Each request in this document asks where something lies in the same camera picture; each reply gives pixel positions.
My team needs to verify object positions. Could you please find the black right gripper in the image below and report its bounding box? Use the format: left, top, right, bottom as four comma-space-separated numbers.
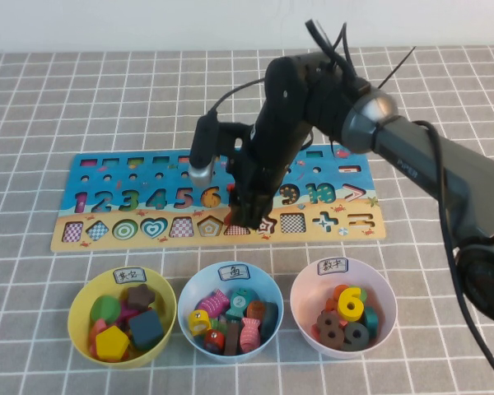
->
228, 121, 310, 230

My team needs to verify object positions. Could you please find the white label on blue bowl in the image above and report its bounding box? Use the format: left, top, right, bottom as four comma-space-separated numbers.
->
217, 263, 251, 282

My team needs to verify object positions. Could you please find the white label on pink bowl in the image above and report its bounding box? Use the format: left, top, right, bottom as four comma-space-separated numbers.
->
316, 258, 349, 277

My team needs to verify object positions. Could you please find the pink plastic bowl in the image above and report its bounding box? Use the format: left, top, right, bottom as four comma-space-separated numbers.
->
289, 258, 398, 360

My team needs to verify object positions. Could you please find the blue plastic bowl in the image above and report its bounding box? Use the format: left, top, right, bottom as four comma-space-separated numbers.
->
177, 261, 285, 365

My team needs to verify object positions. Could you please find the colourful wooden puzzle board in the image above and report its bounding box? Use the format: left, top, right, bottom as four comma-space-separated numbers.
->
49, 145, 387, 254

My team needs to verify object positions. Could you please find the orange wooden number piece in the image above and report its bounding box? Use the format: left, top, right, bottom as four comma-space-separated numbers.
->
332, 283, 351, 305

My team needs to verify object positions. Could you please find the yellow plastic bowl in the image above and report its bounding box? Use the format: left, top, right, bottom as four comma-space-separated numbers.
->
67, 267, 178, 369

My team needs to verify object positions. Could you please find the white label on yellow bowl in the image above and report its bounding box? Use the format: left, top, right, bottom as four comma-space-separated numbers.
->
113, 267, 148, 286

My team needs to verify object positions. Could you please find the brown wooden star piece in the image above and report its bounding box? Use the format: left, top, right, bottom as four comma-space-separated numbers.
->
126, 283, 156, 312

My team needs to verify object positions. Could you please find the dark teal square piece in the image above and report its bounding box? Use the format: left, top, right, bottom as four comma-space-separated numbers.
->
127, 309, 165, 351

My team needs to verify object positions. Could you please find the teal wooden number piece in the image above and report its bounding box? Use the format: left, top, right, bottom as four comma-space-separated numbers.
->
361, 306, 380, 341

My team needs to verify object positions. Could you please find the magenta wooden shape piece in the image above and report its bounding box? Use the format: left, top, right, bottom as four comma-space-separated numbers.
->
119, 300, 141, 326

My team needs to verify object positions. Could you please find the green wooden circle piece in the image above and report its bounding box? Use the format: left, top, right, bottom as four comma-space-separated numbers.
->
89, 295, 122, 326

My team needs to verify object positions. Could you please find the orange wooden shape piece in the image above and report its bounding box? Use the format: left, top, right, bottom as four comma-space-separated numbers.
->
88, 318, 110, 342

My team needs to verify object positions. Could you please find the yellow wooden pentagon piece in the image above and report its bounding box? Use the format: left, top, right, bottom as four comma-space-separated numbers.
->
95, 324, 131, 363

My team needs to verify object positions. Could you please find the teal wooden fish numbered two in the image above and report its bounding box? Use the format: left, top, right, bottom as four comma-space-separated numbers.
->
225, 287, 259, 322

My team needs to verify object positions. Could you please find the orange-brown wooden fish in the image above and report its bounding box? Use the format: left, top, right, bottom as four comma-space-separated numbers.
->
245, 300, 267, 322

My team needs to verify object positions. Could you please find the magenta striped wooden fish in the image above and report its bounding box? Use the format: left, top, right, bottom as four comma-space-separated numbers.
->
195, 289, 231, 318

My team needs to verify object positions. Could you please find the dark teal wooden fish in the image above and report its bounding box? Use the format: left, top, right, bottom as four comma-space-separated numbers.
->
259, 302, 279, 342

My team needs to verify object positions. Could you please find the light pink wooden fish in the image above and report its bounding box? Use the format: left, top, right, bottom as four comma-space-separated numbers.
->
239, 316, 261, 354

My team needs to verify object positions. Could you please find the yellow wooden fish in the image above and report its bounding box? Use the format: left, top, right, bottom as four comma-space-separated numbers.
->
188, 309, 212, 337

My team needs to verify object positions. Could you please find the dark brown wooden fish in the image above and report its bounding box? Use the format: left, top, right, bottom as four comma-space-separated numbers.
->
223, 320, 242, 357

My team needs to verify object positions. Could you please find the yellow wooden number six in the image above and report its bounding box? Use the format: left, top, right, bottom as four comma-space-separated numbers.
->
337, 286, 364, 323

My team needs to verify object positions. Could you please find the red wooden fish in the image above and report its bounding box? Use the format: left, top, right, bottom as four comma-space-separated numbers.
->
203, 328, 226, 354

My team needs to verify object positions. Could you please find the brown wooden number eight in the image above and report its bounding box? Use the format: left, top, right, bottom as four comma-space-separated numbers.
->
316, 311, 346, 351

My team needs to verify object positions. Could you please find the grey wooden number nine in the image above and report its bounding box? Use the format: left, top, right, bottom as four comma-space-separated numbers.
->
340, 320, 371, 352

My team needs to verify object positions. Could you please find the grey white-grid tablecloth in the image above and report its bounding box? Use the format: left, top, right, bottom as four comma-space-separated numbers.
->
0, 45, 494, 395

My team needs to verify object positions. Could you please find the black zip tie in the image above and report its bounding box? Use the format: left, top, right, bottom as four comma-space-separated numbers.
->
379, 45, 417, 90

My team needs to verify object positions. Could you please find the black silver-tipped wrist camera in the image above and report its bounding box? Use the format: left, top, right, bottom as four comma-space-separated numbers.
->
188, 110, 221, 188

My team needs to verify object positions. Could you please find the thin black camera cable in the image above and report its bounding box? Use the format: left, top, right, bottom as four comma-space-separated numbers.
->
207, 77, 268, 120

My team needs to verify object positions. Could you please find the black looped wrist cable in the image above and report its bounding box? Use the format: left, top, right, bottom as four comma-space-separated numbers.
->
304, 18, 359, 79

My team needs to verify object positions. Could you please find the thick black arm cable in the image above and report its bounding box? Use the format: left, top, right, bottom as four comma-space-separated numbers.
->
413, 118, 494, 392

